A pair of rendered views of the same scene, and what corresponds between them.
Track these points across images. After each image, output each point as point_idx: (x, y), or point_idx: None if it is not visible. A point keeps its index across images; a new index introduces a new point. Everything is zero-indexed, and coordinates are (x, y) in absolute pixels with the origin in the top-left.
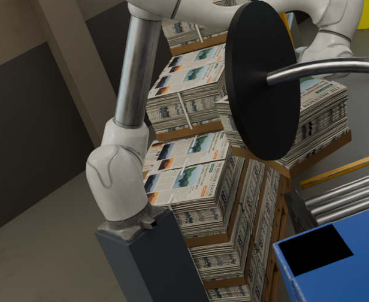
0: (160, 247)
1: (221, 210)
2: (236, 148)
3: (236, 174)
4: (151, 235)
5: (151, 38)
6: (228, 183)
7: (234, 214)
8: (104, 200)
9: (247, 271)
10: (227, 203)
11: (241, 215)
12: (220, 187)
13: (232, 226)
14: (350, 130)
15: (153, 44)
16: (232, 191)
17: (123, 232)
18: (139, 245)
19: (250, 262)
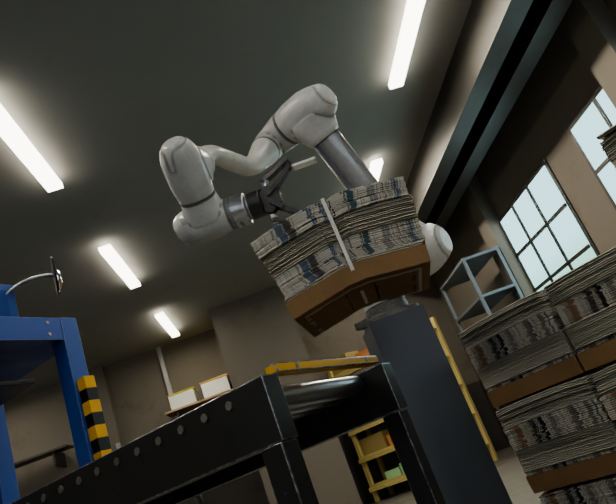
0: (374, 352)
1: (478, 359)
2: None
3: (603, 323)
4: (367, 336)
5: (324, 161)
6: (532, 330)
7: (538, 383)
8: None
9: (547, 481)
10: (513, 357)
11: (583, 397)
12: (494, 328)
13: (516, 393)
14: (285, 304)
15: (328, 165)
16: (550, 346)
17: None
18: (366, 341)
19: (577, 480)
